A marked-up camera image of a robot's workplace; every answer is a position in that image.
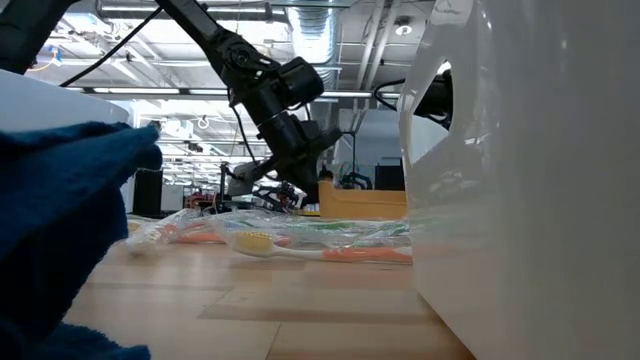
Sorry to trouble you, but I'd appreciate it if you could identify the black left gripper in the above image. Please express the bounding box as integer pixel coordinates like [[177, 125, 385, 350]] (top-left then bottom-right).
[[257, 112, 344, 204]]

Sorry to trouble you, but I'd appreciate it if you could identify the orange plastic bin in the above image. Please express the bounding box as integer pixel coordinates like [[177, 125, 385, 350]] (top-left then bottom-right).
[[318, 178, 409, 221]]

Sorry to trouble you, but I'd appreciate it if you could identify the white plastic bin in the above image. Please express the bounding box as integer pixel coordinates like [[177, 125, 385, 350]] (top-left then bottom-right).
[[0, 68, 132, 135], [397, 0, 640, 360]]

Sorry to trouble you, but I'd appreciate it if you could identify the black cabinet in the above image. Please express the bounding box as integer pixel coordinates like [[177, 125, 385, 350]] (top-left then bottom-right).
[[132, 168, 165, 217]]

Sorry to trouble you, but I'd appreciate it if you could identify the blue cloth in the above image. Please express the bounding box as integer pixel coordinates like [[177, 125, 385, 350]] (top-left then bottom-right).
[[0, 122, 164, 360]]

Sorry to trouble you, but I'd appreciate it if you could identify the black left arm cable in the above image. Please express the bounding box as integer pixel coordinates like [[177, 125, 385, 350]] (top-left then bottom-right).
[[59, 5, 167, 89]]

